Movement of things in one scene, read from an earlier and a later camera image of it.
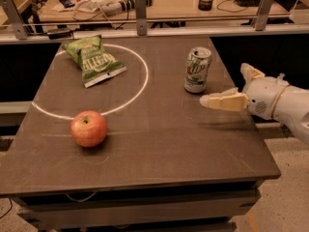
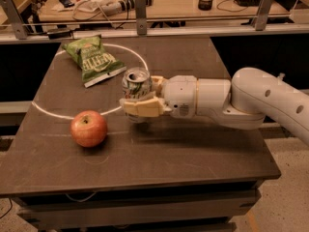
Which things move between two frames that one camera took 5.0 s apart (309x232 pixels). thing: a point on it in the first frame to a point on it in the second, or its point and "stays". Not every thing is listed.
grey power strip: x=110 y=9 stays
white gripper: x=263 y=96 to x=180 y=93
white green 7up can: x=196 y=69 to x=137 y=84
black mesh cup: x=205 y=3 stays
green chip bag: x=95 y=63 stays
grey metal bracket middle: x=141 y=13 stays
